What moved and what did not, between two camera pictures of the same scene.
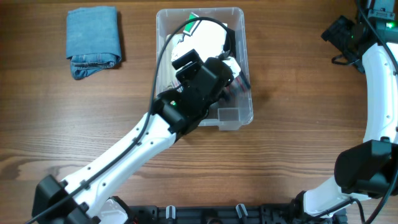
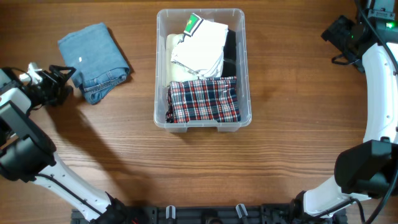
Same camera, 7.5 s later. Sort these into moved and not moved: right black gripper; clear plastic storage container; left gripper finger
Moved: left gripper finger
Not moved: right black gripper; clear plastic storage container
